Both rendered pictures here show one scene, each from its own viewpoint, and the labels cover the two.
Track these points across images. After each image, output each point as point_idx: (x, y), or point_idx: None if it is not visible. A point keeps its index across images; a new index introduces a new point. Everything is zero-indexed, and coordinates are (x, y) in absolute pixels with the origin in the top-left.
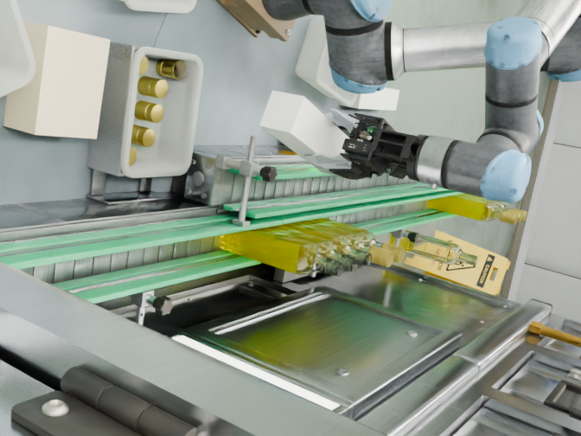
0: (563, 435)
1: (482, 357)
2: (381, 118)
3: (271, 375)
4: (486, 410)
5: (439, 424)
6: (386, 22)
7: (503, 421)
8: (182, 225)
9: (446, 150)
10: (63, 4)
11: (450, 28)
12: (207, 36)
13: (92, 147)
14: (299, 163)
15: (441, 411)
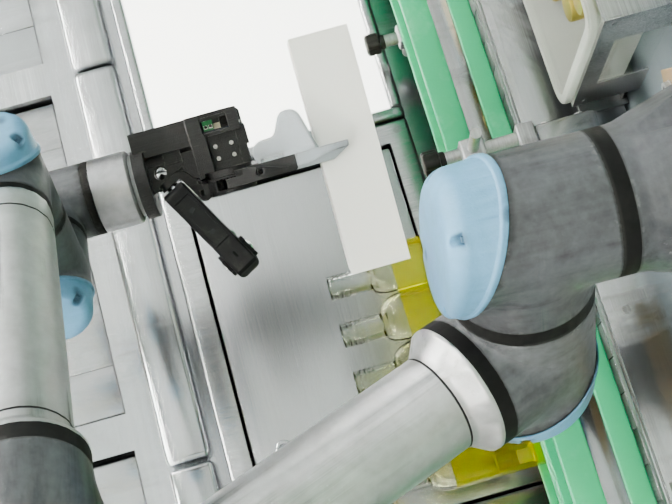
0: None
1: (179, 492)
2: (186, 118)
3: (253, 142)
4: (115, 408)
5: (106, 286)
6: (477, 352)
7: (86, 403)
8: (475, 87)
9: (124, 216)
10: None
11: (337, 429)
12: None
13: None
14: (627, 398)
15: (125, 316)
